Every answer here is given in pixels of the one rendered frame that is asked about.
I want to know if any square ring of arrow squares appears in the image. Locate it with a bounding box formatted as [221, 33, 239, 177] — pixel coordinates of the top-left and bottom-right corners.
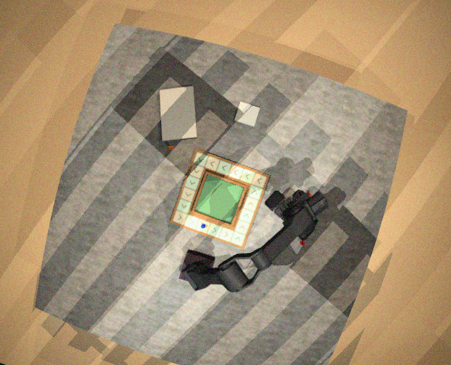
[170, 149, 269, 249]

